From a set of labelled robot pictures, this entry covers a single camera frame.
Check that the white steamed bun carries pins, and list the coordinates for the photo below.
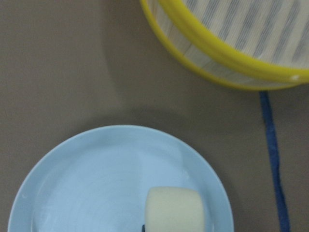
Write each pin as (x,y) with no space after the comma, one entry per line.
(174,209)

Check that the yellow bamboo steamer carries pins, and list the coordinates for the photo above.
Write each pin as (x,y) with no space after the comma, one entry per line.
(244,44)

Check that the light blue plate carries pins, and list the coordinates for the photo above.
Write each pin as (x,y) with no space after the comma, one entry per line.
(98,181)

